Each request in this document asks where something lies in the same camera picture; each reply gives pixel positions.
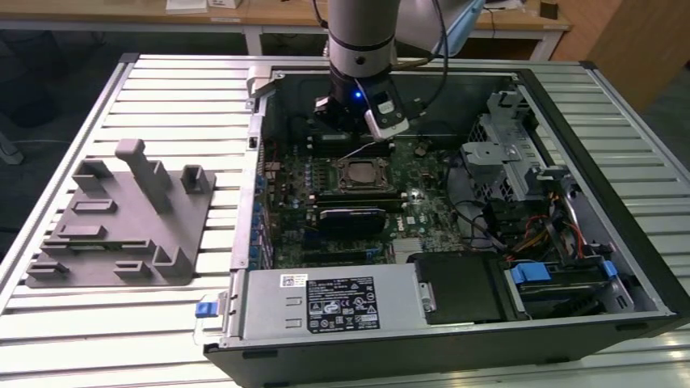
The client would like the green motherboard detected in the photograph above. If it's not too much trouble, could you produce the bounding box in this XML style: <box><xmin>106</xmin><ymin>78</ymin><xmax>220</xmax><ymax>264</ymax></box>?
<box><xmin>257</xmin><ymin>137</ymin><xmax>469</xmax><ymax>270</ymax></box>

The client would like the silver chipset heatsink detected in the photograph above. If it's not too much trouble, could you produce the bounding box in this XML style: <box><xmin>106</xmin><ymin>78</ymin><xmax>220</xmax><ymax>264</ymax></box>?
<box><xmin>392</xmin><ymin>238</ymin><xmax>424</xmax><ymax>258</ymax></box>

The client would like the silver CPU chip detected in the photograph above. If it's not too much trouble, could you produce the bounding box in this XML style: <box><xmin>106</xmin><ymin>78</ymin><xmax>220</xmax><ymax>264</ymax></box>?
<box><xmin>344</xmin><ymin>160</ymin><xmax>379</xmax><ymax>183</ymax></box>

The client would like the black open PC case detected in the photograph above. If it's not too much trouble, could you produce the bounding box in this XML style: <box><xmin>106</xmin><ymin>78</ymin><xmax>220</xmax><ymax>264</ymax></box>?
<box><xmin>201</xmin><ymin>64</ymin><xmax>686</xmax><ymax>388</ymax></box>

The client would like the grey metal foot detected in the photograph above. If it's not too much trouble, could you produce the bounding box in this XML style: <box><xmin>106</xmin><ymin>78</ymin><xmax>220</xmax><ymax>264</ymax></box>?
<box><xmin>0</xmin><ymin>131</ymin><xmax>24</xmax><ymax>165</ymax></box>

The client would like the hard disk in blue carrier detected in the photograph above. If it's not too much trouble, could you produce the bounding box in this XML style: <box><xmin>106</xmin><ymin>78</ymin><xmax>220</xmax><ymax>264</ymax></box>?
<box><xmin>505</xmin><ymin>258</ymin><xmax>619</xmax><ymax>320</ymax></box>

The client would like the thin metal locking lever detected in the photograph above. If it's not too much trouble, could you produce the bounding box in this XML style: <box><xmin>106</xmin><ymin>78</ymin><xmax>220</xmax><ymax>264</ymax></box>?
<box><xmin>339</xmin><ymin>141</ymin><xmax>381</xmax><ymax>161</ymax></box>

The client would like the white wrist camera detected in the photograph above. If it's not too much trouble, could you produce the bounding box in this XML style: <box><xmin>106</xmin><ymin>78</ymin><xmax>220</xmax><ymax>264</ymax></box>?
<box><xmin>363</xmin><ymin>91</ymin><xmax>412</xmax><ymax>141</ymax></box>

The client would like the orange wire bundle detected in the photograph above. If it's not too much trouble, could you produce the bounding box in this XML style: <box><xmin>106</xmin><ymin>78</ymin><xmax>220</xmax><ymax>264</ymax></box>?
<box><xmin>508</xmin><ymin>232</ymin><xmax>545</xmax><ymax>254</ymax></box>

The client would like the black plastic shroud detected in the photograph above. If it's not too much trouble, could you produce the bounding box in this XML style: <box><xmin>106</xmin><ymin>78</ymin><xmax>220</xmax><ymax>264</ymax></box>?
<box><xmin>407</xmin><ymin>250</ymin><xmax>527</xmax><ymax>327</ymax></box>

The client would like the red wire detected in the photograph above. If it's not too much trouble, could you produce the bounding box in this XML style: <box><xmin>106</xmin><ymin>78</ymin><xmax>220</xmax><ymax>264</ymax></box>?
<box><xmin>524</xmin><ymin>215</ymin><xmax>587</xmax><ymax>259</ymax></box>

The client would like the silver power supply unit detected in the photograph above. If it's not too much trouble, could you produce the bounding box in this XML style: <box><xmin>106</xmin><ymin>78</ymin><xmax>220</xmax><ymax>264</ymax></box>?
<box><xmin>236</xmin><ymin>264</ymin><xmax>427</xmax><ymax>340</ymax></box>

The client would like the grey metal drive cage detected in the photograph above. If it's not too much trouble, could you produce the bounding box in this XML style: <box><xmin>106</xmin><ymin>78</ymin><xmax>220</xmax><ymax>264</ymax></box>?
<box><xmin>460</xmin><ymin>91</ymin><xmax>545</xmax><ymax>203</ymax></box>

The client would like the wooden cabinet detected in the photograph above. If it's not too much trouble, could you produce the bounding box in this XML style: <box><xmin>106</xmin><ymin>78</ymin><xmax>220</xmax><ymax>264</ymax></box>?
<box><xmin>552</xmin><ymin>0</ymin><xmax>690</xmax><ymax>116</ymax></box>

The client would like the black camera cable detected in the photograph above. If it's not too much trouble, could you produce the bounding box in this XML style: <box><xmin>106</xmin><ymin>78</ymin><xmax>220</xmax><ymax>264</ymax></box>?
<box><xmin>412</xmin><ymin>0</ymin><xmax>452</xmax><ymax>120</ymax></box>

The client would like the grey parts rack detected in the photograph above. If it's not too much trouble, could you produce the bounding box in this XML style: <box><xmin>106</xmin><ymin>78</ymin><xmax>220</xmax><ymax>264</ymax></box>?
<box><xmin>24</xmin><ymin>138</ymin><xmax>220</xmax><ymax>289</ymax></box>

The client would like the black graphics card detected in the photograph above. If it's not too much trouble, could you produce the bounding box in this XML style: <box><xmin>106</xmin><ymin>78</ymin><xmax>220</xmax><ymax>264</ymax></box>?
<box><xmin>316</xmin><ymin>207</ymin><xmax>388</xmax><ymax>238</ymax></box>

